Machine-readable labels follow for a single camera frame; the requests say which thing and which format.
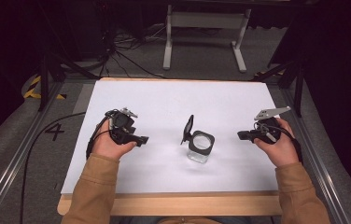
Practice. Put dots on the yellow black hazard tape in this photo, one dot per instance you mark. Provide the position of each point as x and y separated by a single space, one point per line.
36 88

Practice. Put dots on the person's left hand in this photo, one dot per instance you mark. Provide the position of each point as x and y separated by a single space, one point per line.
109 145

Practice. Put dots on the aluminium rail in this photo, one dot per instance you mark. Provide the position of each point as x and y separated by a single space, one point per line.
316 155
11 161

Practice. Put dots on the white metal table frame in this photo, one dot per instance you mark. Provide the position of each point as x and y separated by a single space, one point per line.
204 34

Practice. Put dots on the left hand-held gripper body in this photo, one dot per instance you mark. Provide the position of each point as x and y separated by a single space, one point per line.
121 124

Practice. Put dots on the clear jar with black lid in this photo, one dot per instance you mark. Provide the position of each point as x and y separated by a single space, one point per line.
198 142

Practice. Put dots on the person's right hand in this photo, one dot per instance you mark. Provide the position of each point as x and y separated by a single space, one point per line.
280 146

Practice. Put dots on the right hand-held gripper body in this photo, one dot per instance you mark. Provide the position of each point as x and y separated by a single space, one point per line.
269 126

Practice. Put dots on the black tripod stand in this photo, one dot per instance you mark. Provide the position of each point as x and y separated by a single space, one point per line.
52 59
288 74

